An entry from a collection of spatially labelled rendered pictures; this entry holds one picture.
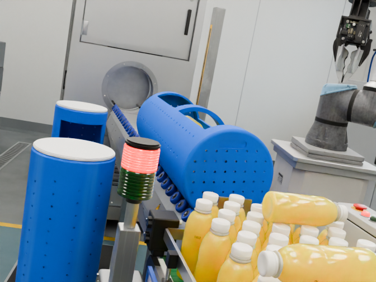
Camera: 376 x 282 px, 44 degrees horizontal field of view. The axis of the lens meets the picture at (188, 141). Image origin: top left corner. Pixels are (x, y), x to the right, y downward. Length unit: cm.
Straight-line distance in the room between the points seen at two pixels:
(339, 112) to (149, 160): 103
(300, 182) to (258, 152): 30
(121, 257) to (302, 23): 603
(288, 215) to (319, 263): 31
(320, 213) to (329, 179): 59
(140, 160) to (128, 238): 15
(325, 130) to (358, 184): 21
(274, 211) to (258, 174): 39
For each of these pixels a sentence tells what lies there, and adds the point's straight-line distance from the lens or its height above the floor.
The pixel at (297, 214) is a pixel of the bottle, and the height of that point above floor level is 112.
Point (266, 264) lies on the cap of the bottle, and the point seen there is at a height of 113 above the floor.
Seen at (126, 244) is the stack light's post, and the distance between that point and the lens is 86.
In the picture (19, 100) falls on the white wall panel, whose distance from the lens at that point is 666.
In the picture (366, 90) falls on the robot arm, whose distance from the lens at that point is 171.
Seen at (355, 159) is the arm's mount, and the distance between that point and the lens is 172.
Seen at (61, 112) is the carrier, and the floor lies 100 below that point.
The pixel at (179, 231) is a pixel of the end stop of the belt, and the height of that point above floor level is 97.
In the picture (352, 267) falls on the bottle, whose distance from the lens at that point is 80.
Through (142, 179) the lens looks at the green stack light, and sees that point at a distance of 81.
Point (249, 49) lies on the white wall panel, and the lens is 653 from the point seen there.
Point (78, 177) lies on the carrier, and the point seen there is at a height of 97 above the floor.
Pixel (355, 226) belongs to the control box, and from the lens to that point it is 127.
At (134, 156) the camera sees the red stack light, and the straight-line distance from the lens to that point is 80.
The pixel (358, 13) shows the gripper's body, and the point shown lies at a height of 158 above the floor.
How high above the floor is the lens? 142
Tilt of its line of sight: 10 degrees down
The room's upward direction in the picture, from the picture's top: 10 degrees clockwise
